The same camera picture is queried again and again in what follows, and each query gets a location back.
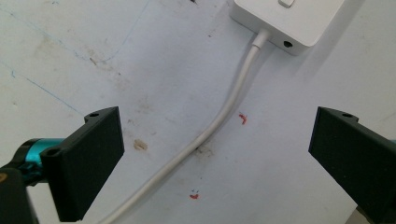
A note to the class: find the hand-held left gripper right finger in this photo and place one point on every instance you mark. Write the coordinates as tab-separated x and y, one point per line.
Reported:
358	161

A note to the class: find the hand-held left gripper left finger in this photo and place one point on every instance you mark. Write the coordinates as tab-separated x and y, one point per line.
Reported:
84	165

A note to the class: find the white power strip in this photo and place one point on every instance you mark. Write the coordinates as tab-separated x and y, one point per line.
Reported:
288	21

